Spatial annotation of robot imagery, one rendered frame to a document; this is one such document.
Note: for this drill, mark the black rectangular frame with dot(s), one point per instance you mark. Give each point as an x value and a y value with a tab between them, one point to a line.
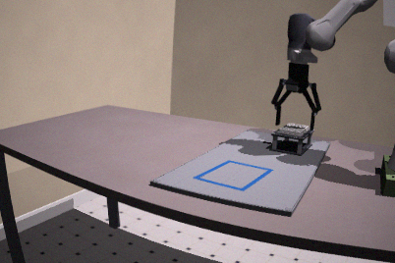
290	146

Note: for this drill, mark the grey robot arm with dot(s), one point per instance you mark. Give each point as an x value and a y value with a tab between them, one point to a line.
306	33

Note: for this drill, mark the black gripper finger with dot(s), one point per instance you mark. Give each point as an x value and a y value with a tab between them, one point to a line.
316	100
277	105

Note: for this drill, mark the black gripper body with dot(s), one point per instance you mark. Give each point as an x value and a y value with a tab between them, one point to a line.
299	71

